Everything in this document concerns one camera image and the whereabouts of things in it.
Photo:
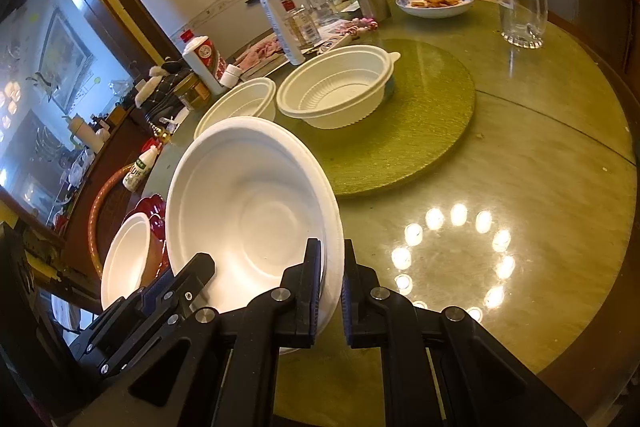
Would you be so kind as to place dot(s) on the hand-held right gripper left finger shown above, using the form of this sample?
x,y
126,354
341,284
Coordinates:
x,y
312,297

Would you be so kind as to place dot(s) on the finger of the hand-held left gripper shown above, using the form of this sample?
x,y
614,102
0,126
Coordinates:
x,y
110,332
156,296

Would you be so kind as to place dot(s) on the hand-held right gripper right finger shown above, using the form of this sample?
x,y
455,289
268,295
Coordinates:
x,y
348,307

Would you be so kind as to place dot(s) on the small white paper bowl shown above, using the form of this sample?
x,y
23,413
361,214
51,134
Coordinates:
x,y
125,257

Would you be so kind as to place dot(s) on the large red glass plate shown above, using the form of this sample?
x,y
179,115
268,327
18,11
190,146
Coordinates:
x,y
150,207

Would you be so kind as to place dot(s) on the large white paper bowl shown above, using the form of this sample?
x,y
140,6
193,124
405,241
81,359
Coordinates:
x,y
250,207

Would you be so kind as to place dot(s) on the white ribbed plastic bowl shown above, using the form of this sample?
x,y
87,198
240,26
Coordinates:
x,y
330,92
235,102

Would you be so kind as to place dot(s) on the brown wooden sideboard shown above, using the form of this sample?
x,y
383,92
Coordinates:
x,y
75,232

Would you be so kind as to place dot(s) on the white bottle with green label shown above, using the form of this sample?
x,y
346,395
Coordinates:
x,y
137,172

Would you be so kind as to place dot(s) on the white plastic bag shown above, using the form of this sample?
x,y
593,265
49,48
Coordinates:
x,y
80,167

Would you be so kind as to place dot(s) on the red lid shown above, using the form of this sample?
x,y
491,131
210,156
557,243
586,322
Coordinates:
x,y
153,145

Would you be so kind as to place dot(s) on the green round turntable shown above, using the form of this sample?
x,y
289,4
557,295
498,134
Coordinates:
x,y
425,132

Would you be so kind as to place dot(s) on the black jacket with fur collar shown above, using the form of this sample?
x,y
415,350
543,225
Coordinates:
x,y
160,92

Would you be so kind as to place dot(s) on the brown glass jar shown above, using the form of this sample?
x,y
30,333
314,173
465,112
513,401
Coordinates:
x,y
192,94

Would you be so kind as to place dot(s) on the small white cup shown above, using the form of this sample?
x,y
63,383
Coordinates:
x,y
231,76

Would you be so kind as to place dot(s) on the white liquor bottle red cap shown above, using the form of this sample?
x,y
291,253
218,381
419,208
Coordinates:
x,y
202,62

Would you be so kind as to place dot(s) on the pink plastic packet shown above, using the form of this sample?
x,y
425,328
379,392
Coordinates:
x,y
260,52

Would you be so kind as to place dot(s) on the white squeeze tube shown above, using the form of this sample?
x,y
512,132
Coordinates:
x,y
272,32

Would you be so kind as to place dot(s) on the small clear water bottle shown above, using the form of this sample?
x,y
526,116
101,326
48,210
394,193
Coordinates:
x,y
300,22

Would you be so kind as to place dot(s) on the wooden door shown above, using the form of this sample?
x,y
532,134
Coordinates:
x,y
125,7

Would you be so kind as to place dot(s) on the blue white plate with food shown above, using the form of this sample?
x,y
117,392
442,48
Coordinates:
x,y
435,7

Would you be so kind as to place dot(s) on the clear glass mug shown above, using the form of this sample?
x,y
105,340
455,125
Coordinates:
x,y
520,2

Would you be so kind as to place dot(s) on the large wall mirror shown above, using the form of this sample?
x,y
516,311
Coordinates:
x,y
50,82

